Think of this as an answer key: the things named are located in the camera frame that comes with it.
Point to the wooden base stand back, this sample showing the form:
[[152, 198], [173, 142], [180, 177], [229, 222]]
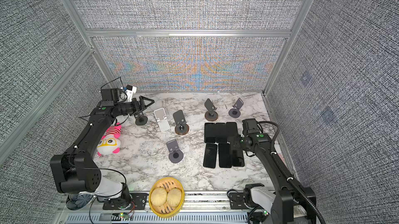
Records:
[[181, 127]]

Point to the left steamed bun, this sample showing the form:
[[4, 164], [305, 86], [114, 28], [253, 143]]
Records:
[[158, 197]]

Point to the wooden base stand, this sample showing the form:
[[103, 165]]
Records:
[[181, 127], [211, 114]]

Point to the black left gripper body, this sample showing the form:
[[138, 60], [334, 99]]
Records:
[[130, 108]]

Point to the pink striped plush toy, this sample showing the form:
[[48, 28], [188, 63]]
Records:
[[110, 142]]

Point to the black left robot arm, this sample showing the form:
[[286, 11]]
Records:
[[74, 171]]

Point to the aluminium frame rail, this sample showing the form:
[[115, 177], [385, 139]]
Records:
[[199, 207]]

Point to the right steamed bun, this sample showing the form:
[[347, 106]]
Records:
[[174, 197]]

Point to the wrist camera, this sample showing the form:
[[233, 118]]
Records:
[[251, 126], [130, 91]]

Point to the phone pink case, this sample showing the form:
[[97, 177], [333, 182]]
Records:
[[210, 156]]

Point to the wooden base stand front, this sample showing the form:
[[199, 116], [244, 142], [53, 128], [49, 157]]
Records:
[[211, 114]]

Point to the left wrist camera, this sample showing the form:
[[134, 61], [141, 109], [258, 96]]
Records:
[[130, 91]]

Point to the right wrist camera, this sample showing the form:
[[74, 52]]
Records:
[[251, 126]]

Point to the steamed bun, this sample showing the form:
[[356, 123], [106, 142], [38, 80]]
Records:
[[158, 197], [174, 197]]

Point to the yellow bamboo steamer basket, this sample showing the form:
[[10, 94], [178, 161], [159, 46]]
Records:
[[167, 211]]

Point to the purple round stand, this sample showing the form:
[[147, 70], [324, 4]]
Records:
[[175, 154], [235, 111]]

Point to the purple round stand right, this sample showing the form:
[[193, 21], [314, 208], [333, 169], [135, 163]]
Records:
[[235, 111]]

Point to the purple round stand front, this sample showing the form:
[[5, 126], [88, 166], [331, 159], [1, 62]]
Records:
[[175, 154]]

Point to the dark grey round stand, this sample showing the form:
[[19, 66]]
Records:
[[140, 119]]

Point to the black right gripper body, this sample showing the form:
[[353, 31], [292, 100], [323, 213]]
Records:
[[240, 142]]

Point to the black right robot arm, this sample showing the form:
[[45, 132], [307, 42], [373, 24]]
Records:
[[291, 203]]

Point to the black phone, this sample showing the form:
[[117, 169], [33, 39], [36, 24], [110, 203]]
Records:
[[237, 158], [231, 129], [224, 155], [209, 133], [220, 133]]

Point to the white phone stand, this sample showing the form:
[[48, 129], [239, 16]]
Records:
[[161, 118]]

